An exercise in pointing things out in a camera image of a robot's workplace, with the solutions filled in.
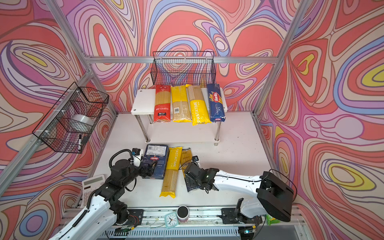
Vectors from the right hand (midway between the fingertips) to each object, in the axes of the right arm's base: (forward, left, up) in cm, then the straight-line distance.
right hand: (196, 181), depth 83 cm
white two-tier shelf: (+33, +11, +5) cm, 35 cm away
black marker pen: (+12, +57, +24) cm, 63 cm away
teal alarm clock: (-18, +13, 0) cm, 22 cm away
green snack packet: (-20, -36, -2) cm, 41 cm away
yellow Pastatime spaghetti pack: (+1, +15, 0) cm, 15 cm away
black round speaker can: (-16, +7, +2) cm, 18 cm away
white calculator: (-1, +60, +1) cm, 60 cm away
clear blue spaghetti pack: (+14, +6, -1) cm, 15 cm away
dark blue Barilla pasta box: (+16, +22, +6) cm, 28 cm away
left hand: (+8, +24, +11) cm, 28 cm away
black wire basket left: (+19, +63, +29) cm, 72 cm away
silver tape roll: (+22, +56, +31) cm, 67 cm away
